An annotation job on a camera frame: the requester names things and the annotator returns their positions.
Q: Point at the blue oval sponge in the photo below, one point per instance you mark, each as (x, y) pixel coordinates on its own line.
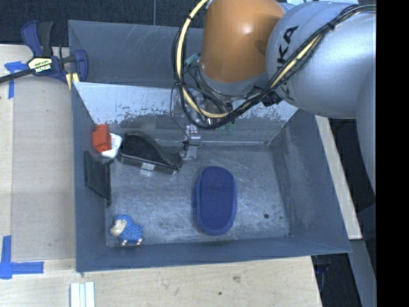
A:
(215, 200)

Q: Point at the grey metal bin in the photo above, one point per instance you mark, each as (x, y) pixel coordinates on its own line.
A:
(255, 184)

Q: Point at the blue toy sheep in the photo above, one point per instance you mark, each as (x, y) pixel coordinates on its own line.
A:
(129, 232)

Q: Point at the black flat mesh pad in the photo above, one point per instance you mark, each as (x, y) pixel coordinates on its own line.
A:
(96, 176)

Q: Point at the white bottle with orange cap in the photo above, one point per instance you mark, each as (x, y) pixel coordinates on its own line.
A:
(103, 139)

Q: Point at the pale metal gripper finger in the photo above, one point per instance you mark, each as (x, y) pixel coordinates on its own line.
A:
(193, 135)
(188, 153)

